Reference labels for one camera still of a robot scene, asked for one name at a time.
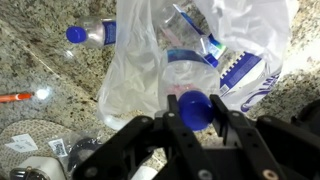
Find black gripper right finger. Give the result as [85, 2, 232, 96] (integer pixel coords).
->
[209, 95, 320, 180]

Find blue cap water bottle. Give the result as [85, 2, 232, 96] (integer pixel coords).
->
[66, 16, 116, 48]
[157, 4, 226, 67]
[158, 49, 220, 131]

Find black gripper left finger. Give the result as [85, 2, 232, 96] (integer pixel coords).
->
[72, 95, 217, 180]

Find black silver appliance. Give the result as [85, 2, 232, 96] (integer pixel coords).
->
[9, 156, 67, 180]

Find orange marker pen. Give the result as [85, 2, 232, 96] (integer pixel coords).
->
[0, 93, 33, 103]

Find clear bag black rings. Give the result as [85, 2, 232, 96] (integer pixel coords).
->
[46, 129, 111, 174]

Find white plastic shopping bag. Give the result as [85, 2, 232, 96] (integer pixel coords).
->
[97, 0, 299, 130]

